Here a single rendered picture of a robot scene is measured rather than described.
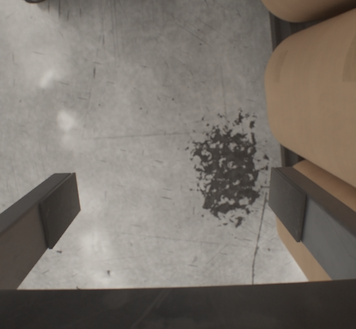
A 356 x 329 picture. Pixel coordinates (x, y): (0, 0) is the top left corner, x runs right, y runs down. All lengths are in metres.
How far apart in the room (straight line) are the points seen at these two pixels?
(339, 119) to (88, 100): 0.91
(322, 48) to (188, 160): 0.71
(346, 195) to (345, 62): 0.38
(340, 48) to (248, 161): 0.72
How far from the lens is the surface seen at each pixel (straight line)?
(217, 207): 1.23
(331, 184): 0.85
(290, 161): 1.18
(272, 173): 0.16
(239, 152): 1.15
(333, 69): 0.58
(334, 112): 0.58
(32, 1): 1.21
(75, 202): 0.17
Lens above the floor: 1.07
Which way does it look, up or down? 75 degrees down
